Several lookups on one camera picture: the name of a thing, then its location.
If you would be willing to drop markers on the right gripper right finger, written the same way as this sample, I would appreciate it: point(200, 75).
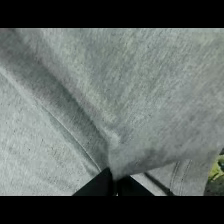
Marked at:
point(133, 188)

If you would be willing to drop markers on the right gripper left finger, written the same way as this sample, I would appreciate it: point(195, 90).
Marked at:
point(98, 186)

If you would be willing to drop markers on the grey garment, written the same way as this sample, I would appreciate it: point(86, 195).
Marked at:
point(126, 86)

